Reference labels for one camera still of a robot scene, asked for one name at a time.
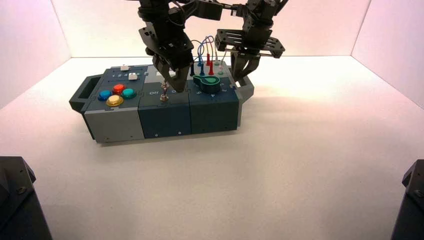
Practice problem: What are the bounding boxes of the red round push button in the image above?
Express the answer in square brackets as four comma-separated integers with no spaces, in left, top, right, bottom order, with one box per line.
[111,83,127,96]

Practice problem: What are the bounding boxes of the red patch cable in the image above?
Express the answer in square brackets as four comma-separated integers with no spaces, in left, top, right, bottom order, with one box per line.
[202,36,216,77]

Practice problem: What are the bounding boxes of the yellow round push button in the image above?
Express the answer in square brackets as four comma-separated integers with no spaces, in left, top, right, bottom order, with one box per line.
[105,95,125,108]

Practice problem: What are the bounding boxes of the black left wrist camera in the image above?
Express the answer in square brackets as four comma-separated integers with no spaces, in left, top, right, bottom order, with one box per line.
[190,0,223,21]

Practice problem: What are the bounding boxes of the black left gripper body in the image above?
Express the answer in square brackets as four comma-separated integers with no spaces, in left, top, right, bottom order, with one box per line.
[138,20,195,73]

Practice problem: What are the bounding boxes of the blue round push button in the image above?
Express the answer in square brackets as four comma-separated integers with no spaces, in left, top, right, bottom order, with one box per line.
[97,90,114,102]

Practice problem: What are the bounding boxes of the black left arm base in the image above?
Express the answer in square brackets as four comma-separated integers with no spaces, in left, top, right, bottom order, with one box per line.
[0,156,53,240]

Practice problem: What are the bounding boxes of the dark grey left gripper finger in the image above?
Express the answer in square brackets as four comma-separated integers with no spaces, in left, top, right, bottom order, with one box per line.
[175,60,195,94]
[152,56,180,94]

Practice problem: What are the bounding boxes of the blue grey control box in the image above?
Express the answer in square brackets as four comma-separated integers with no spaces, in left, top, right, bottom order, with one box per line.
[68,60,255,144]

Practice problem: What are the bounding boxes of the green round push button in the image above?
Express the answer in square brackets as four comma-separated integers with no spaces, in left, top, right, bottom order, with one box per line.
[120,88,138,100]

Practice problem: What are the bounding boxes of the banana plug jumper wires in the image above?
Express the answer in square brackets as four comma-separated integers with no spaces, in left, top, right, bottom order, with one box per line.
[197,35,215,77]

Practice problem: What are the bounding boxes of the green outlined rotary knob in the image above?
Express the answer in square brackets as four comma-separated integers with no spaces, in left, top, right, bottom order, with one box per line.
[192,74,222,95]

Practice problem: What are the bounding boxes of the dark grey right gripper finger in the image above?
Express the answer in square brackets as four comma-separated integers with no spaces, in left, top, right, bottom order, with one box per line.
[239,57,262,83]
[230,52,245,84]

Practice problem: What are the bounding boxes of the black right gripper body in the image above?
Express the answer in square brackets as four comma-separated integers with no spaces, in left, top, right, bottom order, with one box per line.
[214,16,286,61]

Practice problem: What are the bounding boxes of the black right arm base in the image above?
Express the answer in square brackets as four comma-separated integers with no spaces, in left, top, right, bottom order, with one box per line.
[390,159,424,240]

